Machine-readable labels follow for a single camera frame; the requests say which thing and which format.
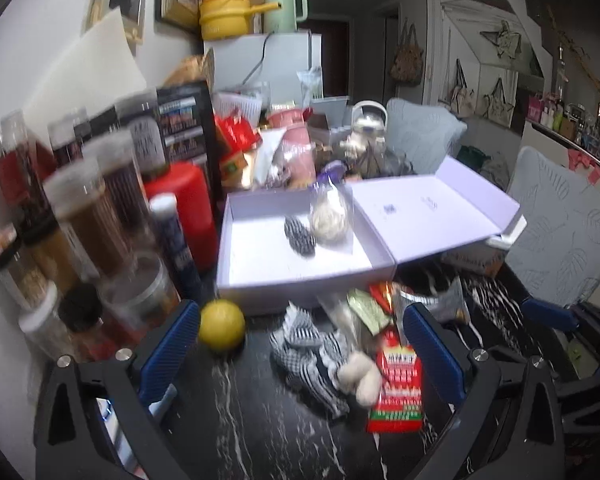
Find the red snack packet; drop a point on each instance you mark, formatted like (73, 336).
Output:
(382, 295)

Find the red canister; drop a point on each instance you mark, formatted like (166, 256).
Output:
(190, 210)

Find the purple pouch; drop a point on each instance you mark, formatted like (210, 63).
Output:
(332, 170)

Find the lavender gift box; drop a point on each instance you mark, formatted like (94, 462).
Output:
(260, 260)

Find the white fridge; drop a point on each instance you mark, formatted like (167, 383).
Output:
(290, 60)

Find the red snack bag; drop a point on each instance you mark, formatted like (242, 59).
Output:
(237, 135)

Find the grey plastic bin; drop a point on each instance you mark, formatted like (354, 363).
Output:
(330, 107)

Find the blue tube with white cap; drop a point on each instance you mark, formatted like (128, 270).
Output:
(175, 240)

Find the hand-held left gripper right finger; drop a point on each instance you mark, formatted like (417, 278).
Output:
(432, 355)

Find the red packet with green stripe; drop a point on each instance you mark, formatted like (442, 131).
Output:
(397, 390)

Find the yellow lemon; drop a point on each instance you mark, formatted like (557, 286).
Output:
(222, 325)

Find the light green kettle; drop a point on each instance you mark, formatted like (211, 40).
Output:
(282, 10)

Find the cream fluffy scrunchie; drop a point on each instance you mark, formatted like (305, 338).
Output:
(360, 377)

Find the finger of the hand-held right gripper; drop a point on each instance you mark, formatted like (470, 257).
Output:
(550, 313)

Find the white board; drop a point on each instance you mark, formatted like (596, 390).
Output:
(90, 70)

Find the black white checkered scrunchie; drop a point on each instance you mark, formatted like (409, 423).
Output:
(300, 330)
(315, 380)
(300, 235)

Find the white flat box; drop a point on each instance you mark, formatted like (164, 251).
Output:
(507, 232)

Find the dark foil packet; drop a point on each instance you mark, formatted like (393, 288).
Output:
(445, 305)

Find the woven straw tray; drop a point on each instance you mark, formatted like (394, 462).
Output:
(190, 70)

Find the group of clear spice jars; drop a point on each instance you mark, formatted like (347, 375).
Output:
(85, 215)

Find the black printed carton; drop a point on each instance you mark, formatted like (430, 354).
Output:
(185, 125)

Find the pink tub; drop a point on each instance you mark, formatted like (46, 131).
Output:
(297, 150)

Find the green bag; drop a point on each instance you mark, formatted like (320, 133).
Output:
(472, 155)

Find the patterned tote bag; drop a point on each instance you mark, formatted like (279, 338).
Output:
(407, 62)

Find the shelf of small bottles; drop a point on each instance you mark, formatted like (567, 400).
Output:
(575, 125)

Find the orange and white cardboard box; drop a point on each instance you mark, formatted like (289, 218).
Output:
(475, 262)

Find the beige tote bag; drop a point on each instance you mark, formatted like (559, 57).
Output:
(497, 105)
(462, 95)

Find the wall intercom panel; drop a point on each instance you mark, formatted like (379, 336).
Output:
(120, 5)

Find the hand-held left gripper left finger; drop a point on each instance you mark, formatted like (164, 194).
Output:
(172, 345)

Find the light green packet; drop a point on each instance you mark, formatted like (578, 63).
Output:
(370, 310)

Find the yellow pot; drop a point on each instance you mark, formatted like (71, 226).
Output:
(225, 17)

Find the white astronaut figure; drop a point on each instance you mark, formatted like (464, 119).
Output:
(367, 125)

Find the clear plastic bag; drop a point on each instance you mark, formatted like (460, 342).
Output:
(342, 315)

